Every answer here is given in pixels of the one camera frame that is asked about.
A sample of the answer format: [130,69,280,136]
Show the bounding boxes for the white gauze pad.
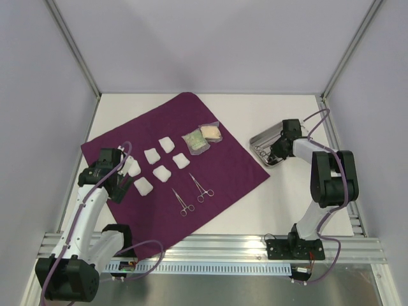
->
[144,148,161,165]
[134,177,154,196]
[153,165,171,183]
[159,136,175,154]
[172,153,190,170]
[127,159,141,177]

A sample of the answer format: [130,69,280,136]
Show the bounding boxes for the steel forceps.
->
[254,145,275,163]
[189,173,215,203]
[172,188,195,217]

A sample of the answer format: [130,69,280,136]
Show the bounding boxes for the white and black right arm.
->
[265,119,359,261]

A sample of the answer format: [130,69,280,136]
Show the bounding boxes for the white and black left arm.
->
[35,142,134,305]

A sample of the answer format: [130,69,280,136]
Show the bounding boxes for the stainless steel instrument tray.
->
[249,120,307,168]

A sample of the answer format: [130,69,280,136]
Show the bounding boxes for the purple cloth drape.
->
[82,92,268,260]

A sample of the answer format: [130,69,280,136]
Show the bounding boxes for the green gauze in clear pouch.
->
[182,129,210,156]

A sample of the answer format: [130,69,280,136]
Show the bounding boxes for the beige bandage in clear pouch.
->
[199,121,222,143]

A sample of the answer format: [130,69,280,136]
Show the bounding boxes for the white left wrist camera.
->
[118,146,133,176]

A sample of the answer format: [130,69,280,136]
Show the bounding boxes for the white slotted cable duct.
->
[103,261,292,276]

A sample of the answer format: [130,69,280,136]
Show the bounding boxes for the aluminium mounting rail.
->
[38,232,388,265]

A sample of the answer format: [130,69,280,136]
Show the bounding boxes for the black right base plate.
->
[265,238,326,261]

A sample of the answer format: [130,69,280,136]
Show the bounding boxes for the aluminium frame post right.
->
[320,0,386,103]

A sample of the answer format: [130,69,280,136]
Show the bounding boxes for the aluminium frame post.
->
[44,0,102,98]
[320,0,386,103]

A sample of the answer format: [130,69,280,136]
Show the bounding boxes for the aluminium frame post left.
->
[44,0,102,98]

